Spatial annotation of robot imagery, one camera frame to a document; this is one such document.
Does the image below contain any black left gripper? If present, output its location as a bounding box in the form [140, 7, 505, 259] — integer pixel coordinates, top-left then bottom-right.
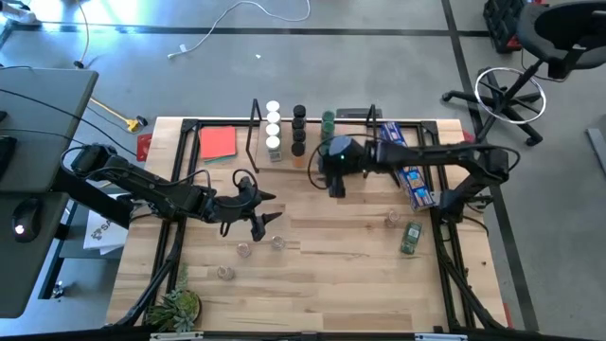
[203, 177, 284, 242]

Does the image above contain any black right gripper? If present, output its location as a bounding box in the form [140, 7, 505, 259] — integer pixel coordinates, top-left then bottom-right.
[320, 157, 352, 199]

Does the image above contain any orange-label spice jar black lid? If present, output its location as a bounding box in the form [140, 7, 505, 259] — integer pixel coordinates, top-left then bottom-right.
[290, 141, 307, 169]

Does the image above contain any black metal wooden shelf rack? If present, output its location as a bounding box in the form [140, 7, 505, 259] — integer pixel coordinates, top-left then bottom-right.
[245, 98, 383, 174]

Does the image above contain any teal notebook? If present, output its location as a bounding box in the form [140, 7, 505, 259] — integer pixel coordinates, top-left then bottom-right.
[204, 153, 238, 166]

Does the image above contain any blue plastic wrap box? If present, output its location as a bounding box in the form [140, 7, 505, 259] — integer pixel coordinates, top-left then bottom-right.
[378, 121, 437, 212]

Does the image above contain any black flat device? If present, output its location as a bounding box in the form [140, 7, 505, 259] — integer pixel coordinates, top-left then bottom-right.
[335, 107, 383, 120]

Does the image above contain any red notebook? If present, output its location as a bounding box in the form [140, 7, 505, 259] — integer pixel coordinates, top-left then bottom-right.
[199, 125, 238, 161]

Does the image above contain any potted succulent plant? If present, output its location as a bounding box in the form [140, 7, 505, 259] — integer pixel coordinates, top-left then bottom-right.
[145, 262, 204, 333]

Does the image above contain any white printed paper bag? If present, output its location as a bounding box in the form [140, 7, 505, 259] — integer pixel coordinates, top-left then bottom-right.
[82, 207, 130, 257]

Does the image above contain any black storage crate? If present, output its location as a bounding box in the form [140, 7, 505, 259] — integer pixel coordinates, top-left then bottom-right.
[482, 0, 527, 54]

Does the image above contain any black computer mouse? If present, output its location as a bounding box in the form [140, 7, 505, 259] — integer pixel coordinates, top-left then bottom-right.
[10, 197, 43, 243]

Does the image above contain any grey desk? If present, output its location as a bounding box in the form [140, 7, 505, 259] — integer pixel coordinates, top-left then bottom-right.
[0, 65, 100, 319]

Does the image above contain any black office stool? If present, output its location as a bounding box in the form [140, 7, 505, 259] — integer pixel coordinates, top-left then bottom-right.
[441, 0, 606, 148]

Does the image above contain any black metal rig frame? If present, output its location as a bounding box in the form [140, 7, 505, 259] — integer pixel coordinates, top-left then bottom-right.
[111, 117, 508, 332]

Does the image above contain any silver mounting bracket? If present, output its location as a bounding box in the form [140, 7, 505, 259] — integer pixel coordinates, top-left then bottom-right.
[414, 332, 469, 341]
[149, 331, 205, 341]

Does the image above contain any yellow extension cord plug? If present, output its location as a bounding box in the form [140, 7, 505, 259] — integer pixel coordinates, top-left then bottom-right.
[88, 96, 149, 135]

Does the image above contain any white floor cable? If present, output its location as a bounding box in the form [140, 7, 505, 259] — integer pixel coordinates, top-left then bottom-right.
[167, 0, 312, 61]

